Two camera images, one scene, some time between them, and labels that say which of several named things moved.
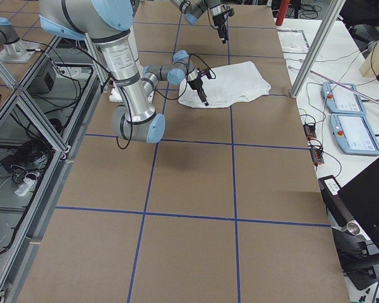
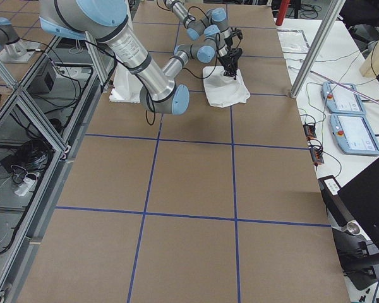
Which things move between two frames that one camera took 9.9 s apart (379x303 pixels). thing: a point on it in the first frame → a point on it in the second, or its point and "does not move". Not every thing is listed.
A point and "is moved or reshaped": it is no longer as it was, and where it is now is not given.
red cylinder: (282, 12) does not move
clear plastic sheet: (293, 41) does not move
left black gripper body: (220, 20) → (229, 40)
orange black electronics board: (310, 131) does not move
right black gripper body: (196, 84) → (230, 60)
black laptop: (369, 196) does not move
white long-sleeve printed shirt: (233, 83) is moved or reshaped
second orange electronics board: (316, 156) does not move
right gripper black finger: (203, 96) → (232, 73)
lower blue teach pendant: (353, 135) does not move
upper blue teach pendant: (339, 100) does not move
